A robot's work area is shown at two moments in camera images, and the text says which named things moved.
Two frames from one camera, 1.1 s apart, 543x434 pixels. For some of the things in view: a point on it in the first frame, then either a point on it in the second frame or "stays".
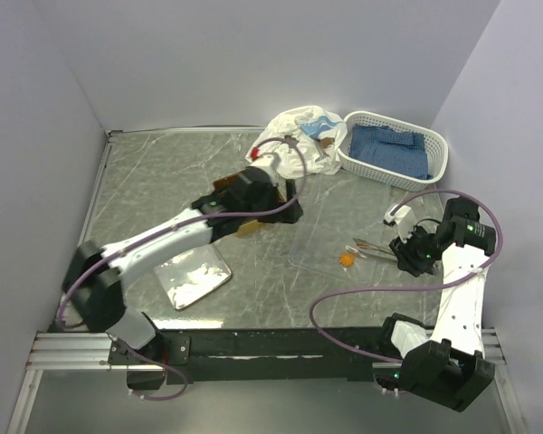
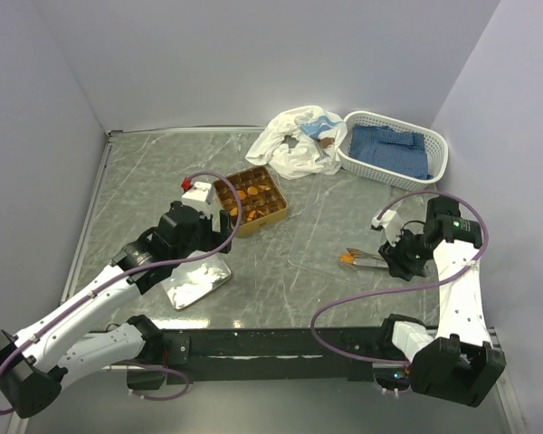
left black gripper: (287, 215) to (213, 237)
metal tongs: (369, 250) to (367, 260)
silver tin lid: (192, 275) stays
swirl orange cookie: (347, 259) stays
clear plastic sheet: (342, 228) stays
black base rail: (255, 354) stays
